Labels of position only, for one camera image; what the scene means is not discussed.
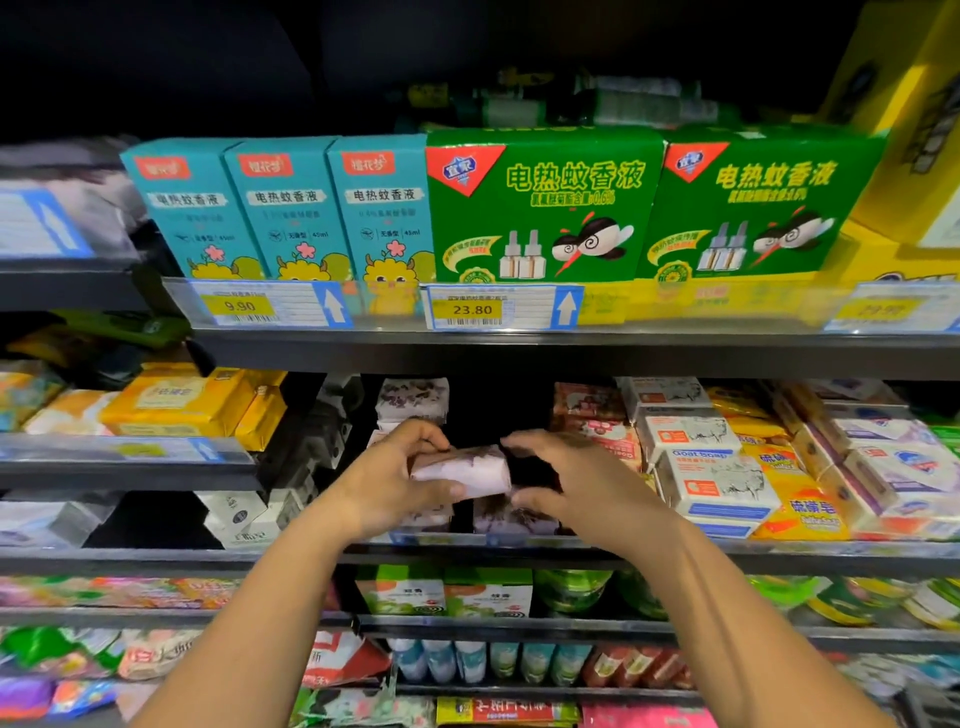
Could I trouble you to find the person's left hand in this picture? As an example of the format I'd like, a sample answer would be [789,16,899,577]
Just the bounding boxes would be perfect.
[322,420,470,545]

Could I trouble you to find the person's right hand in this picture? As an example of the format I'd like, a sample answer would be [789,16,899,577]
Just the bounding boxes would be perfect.
[499,427,680,560]

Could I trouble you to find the lilac soap box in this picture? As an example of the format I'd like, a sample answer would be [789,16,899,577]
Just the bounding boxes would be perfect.
[393,502,455,534]
[412,445,519,501]

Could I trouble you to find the stack of pink soap boxes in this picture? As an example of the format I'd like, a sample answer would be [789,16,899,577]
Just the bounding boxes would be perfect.
[550,381,647,474]

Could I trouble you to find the stack of white orange soap boxes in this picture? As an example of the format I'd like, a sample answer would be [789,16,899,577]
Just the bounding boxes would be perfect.
[618,375,782,539]

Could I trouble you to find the stack of yellow soap boxes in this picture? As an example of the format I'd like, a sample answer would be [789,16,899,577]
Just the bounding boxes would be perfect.
[705,387,849,542]

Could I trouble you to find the stack of yellow soap cartons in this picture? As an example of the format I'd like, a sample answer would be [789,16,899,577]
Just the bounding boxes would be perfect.
[102,364,290,452]

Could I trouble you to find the stack of white purple soap boxes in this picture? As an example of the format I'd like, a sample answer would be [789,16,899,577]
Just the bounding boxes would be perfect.
[765,375,960,542]

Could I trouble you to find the person's left forearm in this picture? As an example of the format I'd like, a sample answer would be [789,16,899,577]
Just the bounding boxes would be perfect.
[135,525,392,728]

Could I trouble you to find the person's right forearm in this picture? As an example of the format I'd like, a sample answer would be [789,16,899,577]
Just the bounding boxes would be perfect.
[630,525,894,728]

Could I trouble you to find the green white carton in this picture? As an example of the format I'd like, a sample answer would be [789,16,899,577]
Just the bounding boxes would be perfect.
[360,562,447,617]
[444,567,536,620]

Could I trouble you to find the white printed small cartons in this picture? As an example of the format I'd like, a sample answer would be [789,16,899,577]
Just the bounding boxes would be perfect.
[195,487,309,549]

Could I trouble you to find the red white packet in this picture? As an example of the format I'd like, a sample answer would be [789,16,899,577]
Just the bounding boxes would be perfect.
[300,627,392,689]

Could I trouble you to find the row of red tubes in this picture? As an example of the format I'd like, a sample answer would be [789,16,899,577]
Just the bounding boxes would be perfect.
[577,642,699,692]

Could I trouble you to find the row of blue white tubes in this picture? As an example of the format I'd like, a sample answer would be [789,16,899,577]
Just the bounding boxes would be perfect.
[382,637,594,687]

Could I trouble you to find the white blue price tag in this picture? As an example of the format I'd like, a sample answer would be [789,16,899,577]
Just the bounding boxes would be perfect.
[0,187,95,260]
[192,280,357,329]
[825,282,960,335]
[424,282,587,332]

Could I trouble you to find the white floral packet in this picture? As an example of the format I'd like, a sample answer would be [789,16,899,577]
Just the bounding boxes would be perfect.
[292,682,437,728]

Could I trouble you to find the pink flat pack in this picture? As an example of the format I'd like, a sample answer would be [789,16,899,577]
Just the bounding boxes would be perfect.
[577,702,722,728]

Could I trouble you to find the yellow red flat pack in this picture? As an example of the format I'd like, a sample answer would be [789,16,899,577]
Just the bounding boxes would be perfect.
[435,694,582,728]

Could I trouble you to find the white blue price strip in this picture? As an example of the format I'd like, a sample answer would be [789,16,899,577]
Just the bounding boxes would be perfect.
[0,432,257,467]

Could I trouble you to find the row of pink orange packets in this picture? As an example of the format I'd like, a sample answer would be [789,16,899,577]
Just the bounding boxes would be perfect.
[0,574,242,612]

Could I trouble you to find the teal box yellow cartoon print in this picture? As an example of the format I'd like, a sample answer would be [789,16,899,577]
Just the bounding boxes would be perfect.
[327,135,440,320]

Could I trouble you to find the pile of colourful packets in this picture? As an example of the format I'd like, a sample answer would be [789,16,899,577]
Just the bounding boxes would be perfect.
[0,622,204,722]

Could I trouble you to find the teal box pink flower print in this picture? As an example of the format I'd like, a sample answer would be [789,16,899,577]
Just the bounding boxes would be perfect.
[120,138,269,282]
[225,135,362,282]

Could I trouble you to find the dark green packets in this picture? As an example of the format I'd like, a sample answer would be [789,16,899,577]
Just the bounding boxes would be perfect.
[7,307,194,384]

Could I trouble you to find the green box mosquito print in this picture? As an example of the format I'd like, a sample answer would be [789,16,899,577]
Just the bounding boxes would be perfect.
[637,124,887,321]
[426,127,669,324]

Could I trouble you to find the white plastic pack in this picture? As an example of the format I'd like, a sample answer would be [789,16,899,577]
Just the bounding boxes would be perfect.
[0,495,107,549]

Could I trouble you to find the teal packets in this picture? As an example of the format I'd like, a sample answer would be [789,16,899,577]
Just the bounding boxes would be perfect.
[832,648,960,699]

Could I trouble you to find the orange white packet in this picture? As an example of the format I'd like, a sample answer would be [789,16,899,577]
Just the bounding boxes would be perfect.
[0,360,65,429]

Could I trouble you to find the flat yellow box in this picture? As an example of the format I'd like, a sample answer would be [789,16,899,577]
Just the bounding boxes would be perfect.
[817,217,960,287]

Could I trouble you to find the row of dark green packs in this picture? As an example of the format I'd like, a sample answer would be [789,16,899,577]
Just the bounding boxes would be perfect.
[405,67,737,134]

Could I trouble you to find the stack of white plastic packs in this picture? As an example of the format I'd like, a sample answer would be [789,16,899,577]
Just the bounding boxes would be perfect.
[0,138,149,257]

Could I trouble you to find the large yellow box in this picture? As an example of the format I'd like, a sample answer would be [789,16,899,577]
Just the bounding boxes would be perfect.
[817,0,960,249]

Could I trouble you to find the wire basket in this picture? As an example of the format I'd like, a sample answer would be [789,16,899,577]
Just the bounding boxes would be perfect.
[900,682,960,728]

